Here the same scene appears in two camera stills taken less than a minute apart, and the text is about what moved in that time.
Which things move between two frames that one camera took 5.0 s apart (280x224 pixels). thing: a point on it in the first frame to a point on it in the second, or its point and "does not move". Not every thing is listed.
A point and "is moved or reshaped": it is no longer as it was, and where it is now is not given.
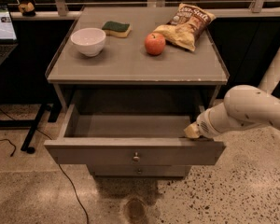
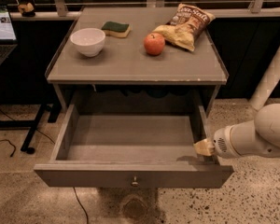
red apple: [155, 43] does not move
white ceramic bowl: [89, 41] does not move
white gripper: [204, 125] to [221, 143]
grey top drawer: [131, 134] is moved or reshaped
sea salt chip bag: [186, 25] does not move
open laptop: [4, 39] does not move
